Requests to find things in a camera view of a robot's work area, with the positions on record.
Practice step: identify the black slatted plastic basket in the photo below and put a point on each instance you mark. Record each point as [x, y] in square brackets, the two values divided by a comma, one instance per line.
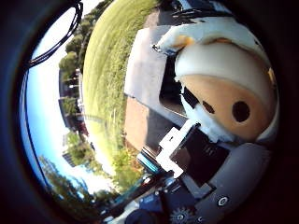
[169, 87]

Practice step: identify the round cream spotted plush ball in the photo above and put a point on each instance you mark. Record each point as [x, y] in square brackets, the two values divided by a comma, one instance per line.
[224, 93]

